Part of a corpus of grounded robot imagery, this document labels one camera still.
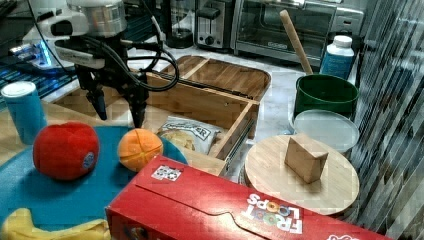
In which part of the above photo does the red Froot Loops box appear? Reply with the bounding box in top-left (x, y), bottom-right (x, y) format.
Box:
top-left (106, 156), bottom-right (391, 240)

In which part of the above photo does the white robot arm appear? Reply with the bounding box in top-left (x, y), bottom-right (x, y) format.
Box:
top-left (24, 0), bottom-right (149, 128)

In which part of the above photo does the wooden drawer box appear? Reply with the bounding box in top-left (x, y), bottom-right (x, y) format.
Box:
top-left (42, 84), bottom-right (259, 176)

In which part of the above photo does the orange plush fruit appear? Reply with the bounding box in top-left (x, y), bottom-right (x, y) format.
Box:
top-left (118, 128), bottom-right (164, 172)

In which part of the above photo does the light blue mug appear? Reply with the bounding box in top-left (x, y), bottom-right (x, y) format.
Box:
top-left (293, 109), bottom-right (359, 154)

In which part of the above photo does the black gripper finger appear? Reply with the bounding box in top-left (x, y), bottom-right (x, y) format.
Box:
top-left (128, 93), bottom-right (148, 128)
top-left (86, 90), bottom-right (107, 120)

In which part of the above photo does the white blue bottle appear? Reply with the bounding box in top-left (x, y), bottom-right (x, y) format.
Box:
top-left (320, 35), bottom-right (355, 80)

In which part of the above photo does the red plush apple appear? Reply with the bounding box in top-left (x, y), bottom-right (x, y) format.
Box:
top-left (33, 122), bottom-right (100, 181)

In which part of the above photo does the jar with wooden lid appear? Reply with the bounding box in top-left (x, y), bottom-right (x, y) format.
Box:
top-left (240, 134), bottom-right (359, 220)

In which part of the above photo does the glass french press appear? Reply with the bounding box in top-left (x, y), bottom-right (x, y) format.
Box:
top-left (162, 0), bottom-right (195, 49)

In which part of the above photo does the yellow plush banana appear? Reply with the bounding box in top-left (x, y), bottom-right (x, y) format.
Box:
top-left (1, 208), bottom-right (112, 240)

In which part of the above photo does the snack bag in drawer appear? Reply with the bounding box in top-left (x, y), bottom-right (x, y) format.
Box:
top-left (157, 116), bottom-right (223, 154)

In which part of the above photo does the blue plate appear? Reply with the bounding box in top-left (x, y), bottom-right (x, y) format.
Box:
top-left (0, 125), bottom-right (189, 233)

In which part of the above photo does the stainless steel toaster oven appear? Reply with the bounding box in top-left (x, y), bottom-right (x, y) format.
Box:
top-left (231, 0), bottom-right (366, 67)

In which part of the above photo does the blue salt shaker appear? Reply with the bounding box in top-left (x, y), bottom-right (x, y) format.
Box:
top-left (1, 81), bottom-right (47, 145)

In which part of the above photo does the green mug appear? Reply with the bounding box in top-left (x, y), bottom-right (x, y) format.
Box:
top-left (293, 74), bottom-right (359, 118)

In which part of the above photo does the silver two-slot toaster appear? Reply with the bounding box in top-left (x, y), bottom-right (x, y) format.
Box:
top-left (195, 0), bottom-right (235, 51)

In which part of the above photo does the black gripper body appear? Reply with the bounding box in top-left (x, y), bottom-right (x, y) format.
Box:
top-left (75, 35), bottom-right (149, 102)

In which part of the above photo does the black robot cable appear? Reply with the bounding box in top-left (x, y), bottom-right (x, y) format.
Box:
top-left (78, 0), bottom-right (181, 93)

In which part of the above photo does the wooden serving tray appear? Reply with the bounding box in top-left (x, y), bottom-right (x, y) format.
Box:
top-left (168, 55), bottom-right (271, 101)

